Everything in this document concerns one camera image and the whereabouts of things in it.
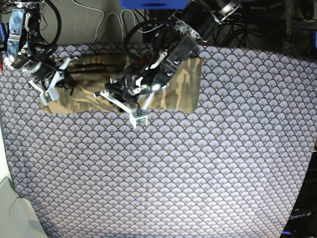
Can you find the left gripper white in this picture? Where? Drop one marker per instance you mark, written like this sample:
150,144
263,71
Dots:
131,95

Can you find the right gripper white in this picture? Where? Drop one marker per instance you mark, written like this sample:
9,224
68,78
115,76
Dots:
46,81

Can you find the camouflage T-shirt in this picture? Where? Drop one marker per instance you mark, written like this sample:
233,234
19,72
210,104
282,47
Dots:
91,73

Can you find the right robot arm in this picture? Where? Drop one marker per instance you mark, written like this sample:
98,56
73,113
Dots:
28,52

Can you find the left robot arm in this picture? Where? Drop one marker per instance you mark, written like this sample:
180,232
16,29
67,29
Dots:
173,44

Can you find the purple fan-pattern tablecloth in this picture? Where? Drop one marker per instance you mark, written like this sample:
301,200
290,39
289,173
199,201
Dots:
233,168

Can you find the black OpenArm box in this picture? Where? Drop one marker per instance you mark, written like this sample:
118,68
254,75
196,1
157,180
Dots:
302,222

